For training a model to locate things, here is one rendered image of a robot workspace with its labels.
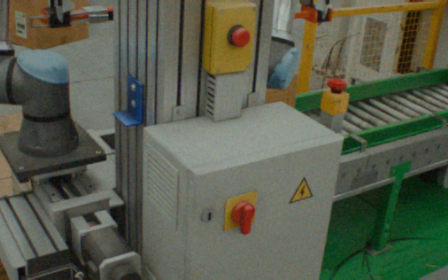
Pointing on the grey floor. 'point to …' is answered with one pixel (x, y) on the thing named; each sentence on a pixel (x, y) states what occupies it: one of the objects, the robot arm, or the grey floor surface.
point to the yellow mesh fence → (375, 14)
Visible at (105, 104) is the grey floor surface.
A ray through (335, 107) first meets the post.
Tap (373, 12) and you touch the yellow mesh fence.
